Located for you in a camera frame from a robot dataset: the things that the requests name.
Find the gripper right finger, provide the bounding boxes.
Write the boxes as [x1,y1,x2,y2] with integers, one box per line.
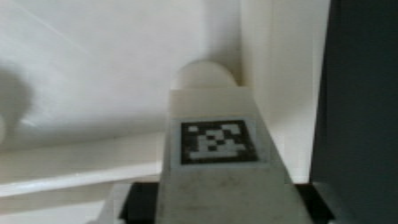
[295,183,338,224]

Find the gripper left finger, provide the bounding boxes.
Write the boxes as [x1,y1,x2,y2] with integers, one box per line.
[87,181,164,224]

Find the white leg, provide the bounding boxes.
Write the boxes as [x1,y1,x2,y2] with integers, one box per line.
[155,61,313,224]

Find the white square tabletop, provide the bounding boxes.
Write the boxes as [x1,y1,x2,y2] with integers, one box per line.
[0,0,281,224]

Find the white U-shaped fence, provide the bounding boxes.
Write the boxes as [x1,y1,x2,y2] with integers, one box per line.
[240,0,331,183]

